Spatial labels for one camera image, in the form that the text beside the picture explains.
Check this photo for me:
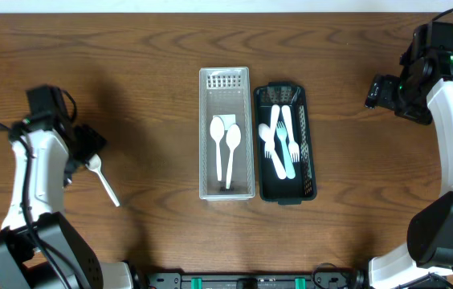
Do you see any white plastic spoon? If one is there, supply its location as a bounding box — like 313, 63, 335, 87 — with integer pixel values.
226, 124, 241, 190
210, 116, 224, 181
86, 154, 120, 207

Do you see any white plastic fork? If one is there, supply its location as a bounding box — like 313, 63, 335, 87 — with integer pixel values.
281, 105, 300, 163

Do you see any pale green plastic fork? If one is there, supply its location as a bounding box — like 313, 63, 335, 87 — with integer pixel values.
276, 121, 296, 179

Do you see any white spork rounded head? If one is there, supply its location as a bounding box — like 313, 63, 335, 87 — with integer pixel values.
259, 124, 287, 180

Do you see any pale pink plastic fork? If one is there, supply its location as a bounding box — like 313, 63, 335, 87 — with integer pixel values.
264, 104, 280, 157

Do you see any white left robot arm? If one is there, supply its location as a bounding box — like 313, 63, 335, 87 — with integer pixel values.
0, 118, 140, 288

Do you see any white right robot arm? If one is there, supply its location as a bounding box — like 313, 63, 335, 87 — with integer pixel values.
365, 48, 453, 288

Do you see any dark green plastic basket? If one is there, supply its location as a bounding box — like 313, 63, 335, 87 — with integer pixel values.
253, 82, 317, 205

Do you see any white label in basket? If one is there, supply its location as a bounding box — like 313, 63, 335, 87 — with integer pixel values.
213, 114, 236, 131

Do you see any clear perforated plastic basket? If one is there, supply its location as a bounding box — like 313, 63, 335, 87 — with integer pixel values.
199, 67, 255, 201

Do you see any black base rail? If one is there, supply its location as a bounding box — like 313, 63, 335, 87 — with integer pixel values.
143, 263, 369, 289

